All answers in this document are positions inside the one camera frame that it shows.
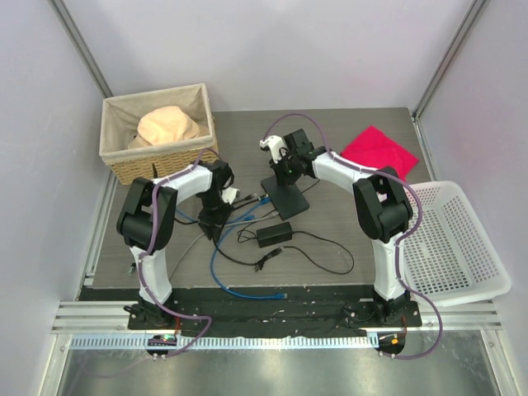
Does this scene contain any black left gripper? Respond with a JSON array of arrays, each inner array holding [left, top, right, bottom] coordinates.
[[198, 191, 233, 241]]

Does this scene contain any black network switch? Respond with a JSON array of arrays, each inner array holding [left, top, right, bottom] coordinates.
[[261, 177, 310, 220]]

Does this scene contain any short blue ethernet cable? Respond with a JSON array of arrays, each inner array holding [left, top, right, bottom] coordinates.
[[175, 196, 269, 226]]

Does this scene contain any black power adapter cord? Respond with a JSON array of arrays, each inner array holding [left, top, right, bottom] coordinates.
[[214, 177, 356, 276]]

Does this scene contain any black ethernet cable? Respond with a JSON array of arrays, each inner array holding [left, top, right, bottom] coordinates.
[[127, 163, 259, 276]]

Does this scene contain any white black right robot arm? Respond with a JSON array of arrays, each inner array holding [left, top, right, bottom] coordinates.
[[259, 129, 413, 326]]

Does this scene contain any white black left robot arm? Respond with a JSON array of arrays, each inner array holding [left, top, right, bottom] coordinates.
[[116, 160, 234, 329]]

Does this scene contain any black power adapter brick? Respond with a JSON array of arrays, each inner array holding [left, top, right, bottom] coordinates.
[[256, 222, 293, 248]]

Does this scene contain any red folded cloth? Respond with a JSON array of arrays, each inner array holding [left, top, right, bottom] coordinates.
[[341, 125, 419, 179]]

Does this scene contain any wicker basket with liner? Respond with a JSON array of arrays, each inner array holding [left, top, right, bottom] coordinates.
[[99, 83, 218, 185]]

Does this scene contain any peach cloth hat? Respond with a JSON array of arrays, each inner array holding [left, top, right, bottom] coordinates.
[[127, 106, 209, 149]]

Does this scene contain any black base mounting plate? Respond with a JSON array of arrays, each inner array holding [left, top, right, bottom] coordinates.
[[124, 285, 422, 337]]

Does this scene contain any white perforated plastic basket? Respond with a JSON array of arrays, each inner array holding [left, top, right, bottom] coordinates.
[[401, 181, 512, 308]]

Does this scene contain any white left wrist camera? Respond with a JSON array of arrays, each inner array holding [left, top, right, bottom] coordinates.
[[221, 186, 240, 205]]

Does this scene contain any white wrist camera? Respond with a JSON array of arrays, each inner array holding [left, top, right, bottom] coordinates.
[[259, 135, 289, 163], [221, 186, 240, 205]]

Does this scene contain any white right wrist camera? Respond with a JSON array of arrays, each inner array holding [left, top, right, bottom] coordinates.
[[259, 135, 289, 163]]

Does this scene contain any grey ethernet cable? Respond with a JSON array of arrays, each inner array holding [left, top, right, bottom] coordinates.
[[168, 210, 280, 277]]

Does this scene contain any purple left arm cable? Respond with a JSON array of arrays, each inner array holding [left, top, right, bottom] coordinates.
[[138, 148, 215, 358]]

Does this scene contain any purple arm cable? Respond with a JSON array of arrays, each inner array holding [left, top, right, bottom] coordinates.
[[263, 112, 445, 361], [138, 148, 215, 358]]

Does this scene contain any white slotted cable duct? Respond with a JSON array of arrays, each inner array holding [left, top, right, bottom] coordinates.
[[69, 332, 379, 351]]

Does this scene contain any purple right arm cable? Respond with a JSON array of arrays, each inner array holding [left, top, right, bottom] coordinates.
[[263, 112, 445, 361]]

